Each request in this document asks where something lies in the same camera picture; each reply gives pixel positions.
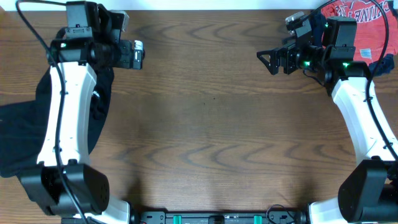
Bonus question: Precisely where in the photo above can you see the navy blue garment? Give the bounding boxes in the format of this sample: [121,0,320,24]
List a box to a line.
[310,12,395,77]

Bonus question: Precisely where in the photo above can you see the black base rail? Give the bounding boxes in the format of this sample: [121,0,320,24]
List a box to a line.
[125,208,310,224]

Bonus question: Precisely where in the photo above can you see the red printed t-shirt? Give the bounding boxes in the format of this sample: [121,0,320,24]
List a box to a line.
[321,0,397,64]

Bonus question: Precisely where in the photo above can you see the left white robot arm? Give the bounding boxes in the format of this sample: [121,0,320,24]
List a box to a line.
[20,1,145,223]

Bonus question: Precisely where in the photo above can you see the black t-shirt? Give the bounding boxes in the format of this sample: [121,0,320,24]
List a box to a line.
[1,68,114,178]

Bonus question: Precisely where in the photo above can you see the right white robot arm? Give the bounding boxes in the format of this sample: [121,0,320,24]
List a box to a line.
[257,12,397,223]

